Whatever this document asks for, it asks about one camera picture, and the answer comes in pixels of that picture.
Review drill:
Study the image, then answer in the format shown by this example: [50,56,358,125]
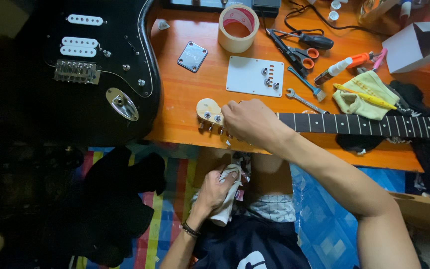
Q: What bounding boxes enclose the black electronic device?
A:
[163,0,281,18]

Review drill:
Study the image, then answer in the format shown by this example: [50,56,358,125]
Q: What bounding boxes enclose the chrome neck plate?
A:
[177,41,208,73]

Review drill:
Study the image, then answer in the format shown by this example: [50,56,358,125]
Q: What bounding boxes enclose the black handled screwdriver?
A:
[267,29,334,51]

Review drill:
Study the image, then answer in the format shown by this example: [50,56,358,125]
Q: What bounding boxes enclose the clear plastic container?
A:
[357,0,413,27]

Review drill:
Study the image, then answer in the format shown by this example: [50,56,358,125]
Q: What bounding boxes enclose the striped colourful mat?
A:
[74,146,201,269]

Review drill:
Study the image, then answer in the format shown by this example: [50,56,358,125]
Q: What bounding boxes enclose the white guitar back plate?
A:
[225,56,285,98]

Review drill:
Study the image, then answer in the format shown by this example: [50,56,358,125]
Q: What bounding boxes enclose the beige tape roll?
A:
[218,4,260,54]

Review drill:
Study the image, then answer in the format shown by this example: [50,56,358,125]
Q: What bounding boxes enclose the pale yellow cloth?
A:
[331,70,401,121]

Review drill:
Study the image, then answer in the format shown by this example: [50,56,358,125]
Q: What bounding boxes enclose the white paper box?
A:
[381,17,430,74]

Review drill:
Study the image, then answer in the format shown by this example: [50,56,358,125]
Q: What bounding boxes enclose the yellow toothbrush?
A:
[333,83,398,111]

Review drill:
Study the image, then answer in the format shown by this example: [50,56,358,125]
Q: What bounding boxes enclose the person's right hand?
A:
[220,99,295,151]

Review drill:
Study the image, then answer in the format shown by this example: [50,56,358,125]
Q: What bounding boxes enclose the orange handled scissors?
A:
[288,47,320,71]

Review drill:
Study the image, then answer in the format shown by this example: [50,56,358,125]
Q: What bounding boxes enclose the orange utility cutter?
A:
[346,52,375,69]

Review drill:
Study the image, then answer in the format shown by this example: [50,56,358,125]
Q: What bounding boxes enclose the white cloth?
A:
[191,164,243,227]

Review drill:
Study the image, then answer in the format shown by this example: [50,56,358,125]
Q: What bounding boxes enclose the pink handled tool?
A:
[371,47,388,72]

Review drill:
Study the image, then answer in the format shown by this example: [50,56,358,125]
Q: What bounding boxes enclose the blue plastic tarp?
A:
[289,164,407,269]

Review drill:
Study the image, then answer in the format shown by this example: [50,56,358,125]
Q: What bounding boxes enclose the black electric guitar body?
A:
[0,0,162,147]

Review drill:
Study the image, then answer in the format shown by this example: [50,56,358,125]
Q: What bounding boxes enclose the steel open-end wrench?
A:
[285,88,330,115]

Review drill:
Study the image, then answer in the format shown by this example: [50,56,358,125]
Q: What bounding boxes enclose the navy printed shirt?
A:
[192,214,313,269]

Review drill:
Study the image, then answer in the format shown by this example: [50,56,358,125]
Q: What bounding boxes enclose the guitar neck with headstock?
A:
[196,98,430,142]

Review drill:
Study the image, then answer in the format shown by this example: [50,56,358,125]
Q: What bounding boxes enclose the person's left hand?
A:
[191,169,239,223]

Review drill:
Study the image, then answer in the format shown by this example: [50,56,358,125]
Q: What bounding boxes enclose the black garment heap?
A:
[47,145,168,267]

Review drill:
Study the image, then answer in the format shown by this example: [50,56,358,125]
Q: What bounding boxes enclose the black cloth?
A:
[335,79,430,187]

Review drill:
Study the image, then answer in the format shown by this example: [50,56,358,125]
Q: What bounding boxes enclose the blue handled brush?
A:
[287,66,327,102]

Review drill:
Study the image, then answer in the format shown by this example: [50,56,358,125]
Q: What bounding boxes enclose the grey patterned shorts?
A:
[242,192,297,223]

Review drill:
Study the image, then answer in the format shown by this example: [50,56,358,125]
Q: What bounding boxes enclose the dark bottle with white cap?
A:
[314,57,354,87]

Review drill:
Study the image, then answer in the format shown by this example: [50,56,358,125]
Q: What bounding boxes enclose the brown cardboard box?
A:
[388,191,430,269]

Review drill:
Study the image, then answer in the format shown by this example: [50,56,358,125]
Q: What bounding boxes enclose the person's legs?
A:
[194,146,295,199]

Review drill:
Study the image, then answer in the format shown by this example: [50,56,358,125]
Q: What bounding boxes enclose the black wrist bracelet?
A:
[181,222,202,239]

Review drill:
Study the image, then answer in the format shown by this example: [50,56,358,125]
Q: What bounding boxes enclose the black cable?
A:
[284,0,389,38]

